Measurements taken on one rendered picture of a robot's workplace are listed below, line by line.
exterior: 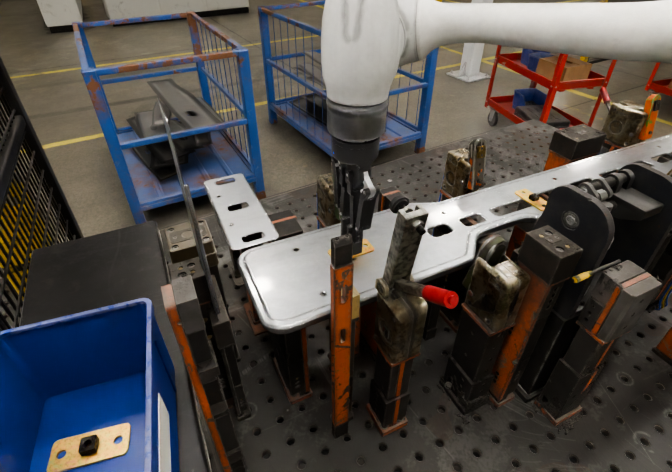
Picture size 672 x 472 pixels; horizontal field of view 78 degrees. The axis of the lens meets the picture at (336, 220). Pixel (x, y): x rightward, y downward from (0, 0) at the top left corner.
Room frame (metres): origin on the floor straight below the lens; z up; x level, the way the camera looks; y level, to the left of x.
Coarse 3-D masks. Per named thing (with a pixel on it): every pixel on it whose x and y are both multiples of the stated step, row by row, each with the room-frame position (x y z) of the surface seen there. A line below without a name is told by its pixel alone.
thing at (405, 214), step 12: (396, 204) 0.47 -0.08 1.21; (408, 204) 0.48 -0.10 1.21; (420, 204) 0.46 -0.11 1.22; (408, 216) 0.44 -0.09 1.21; (420, 216) 0.44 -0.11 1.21; (396, 228) 0.45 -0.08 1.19; (408, 228) 0.44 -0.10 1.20; (420, 228) 0.43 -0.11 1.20; (396, 240) 0.45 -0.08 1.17; (408, 240) 0.44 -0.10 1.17; (420, 240) 0.45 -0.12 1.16; (396, 252) 0.44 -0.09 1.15; (408, 252) 0.45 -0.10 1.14; (396, 264) 0.44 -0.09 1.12; (408, 264) 0.45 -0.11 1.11; (384, 276) 0.46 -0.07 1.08; (396, 276) 0.45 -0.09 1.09; (408, 276) 0.46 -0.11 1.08
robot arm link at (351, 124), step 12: (336, 108) 0.56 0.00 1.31; (348, 108) 0.55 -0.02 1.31; (360, 108) 0.55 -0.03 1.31; (372, 108) 0.56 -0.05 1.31; (384, 108) 0.57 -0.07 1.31; (336, 120) 0.56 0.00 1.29; (348, 120) 0.55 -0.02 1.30; (360, 120) 0.55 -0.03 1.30; (372, 120) 0.56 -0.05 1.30; (384, 120) 0.58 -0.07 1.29; (336, 132) 0.56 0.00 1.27; (348, 132) 0.55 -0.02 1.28; (360, 132) 0.55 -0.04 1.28; (372, 132) 0.56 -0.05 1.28
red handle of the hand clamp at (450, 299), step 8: (400, 280) 0.45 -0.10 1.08; (400, 288) 0.44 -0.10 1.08; (408, 288) 0.42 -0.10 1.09; (416, 288) 0.41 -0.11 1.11; (424, 288) 0.40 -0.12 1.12; (432, 288) 0.39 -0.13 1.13; (440, 288) 0.38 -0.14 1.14; (424, 296) 0.39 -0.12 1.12; (432, 296) 0.37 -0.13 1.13; (440, 296) 0.36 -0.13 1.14; (448, 296) 0.36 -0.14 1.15; (456, 296) 0.36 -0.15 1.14; (440, 304) 0.36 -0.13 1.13; (448, 304) 0.35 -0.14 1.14; (456, 304) 0.36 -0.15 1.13
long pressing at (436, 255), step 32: (608, 160) 0.98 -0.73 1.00; (640, 160) 0.98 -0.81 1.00; (480, 192) 0.83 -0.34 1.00; (512, 192) 0.83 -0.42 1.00; (544, 192) 0.83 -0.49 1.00; (384, 224) 0.70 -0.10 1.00; (448, 224) 0.70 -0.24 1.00; (480, 224) 0.70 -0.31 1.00; (512, 224) 0.71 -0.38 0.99; (256, 256) 0.60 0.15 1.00; (288, 256) 0.60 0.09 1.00; (320, 256) 0.60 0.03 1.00; (384, 256) 0.60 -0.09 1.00; (416, 256) 0.60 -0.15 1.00; (448, 256) 0.60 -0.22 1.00; (256, 288) 0.52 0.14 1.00; (288, 288) 0.52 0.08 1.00; (320, 288) 0.52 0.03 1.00; (288, 320) 0.44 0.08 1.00; (320, 320) 0.45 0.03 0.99
